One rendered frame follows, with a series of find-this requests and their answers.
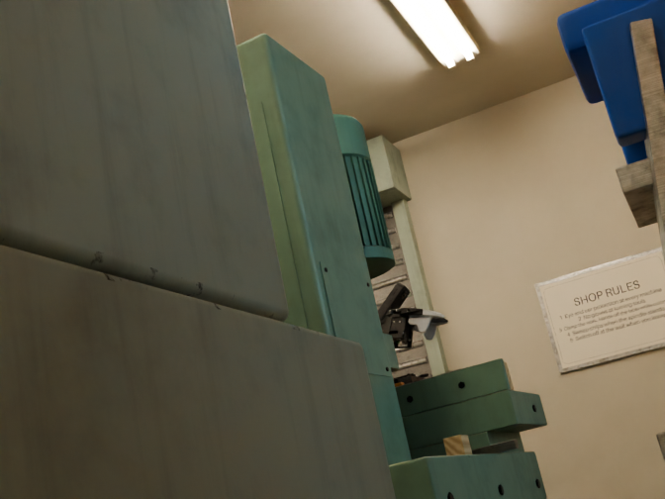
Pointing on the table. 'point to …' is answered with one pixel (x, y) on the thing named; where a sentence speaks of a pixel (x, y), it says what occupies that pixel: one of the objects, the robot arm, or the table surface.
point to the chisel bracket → (391, 351)
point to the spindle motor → (364, 195)
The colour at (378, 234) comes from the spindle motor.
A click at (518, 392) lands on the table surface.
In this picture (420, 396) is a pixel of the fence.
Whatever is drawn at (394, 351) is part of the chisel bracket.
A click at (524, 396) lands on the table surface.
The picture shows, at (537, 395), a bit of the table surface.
